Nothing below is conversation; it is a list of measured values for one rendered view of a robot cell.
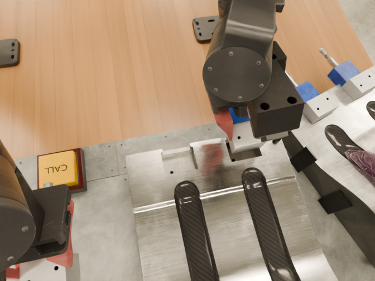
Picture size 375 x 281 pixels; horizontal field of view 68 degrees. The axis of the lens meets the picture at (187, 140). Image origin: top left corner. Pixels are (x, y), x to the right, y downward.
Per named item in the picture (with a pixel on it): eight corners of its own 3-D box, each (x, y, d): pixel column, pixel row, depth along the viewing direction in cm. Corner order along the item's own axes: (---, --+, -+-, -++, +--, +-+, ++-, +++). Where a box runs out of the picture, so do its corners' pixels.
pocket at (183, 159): (160, 156, 49) (159, 148, 45) (190, 150, 49) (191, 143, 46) (166, 181, 47) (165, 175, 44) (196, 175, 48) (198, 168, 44)
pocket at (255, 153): (220, 145, 50) (224, 136, 47) (248, 139, 51) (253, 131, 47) (227, 169, 48) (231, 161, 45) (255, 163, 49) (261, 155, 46)
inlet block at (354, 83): (306, 61, 62) (317, 44, 57) (322, 53, 63) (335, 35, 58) (346, 107, 58) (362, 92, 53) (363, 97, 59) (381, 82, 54)
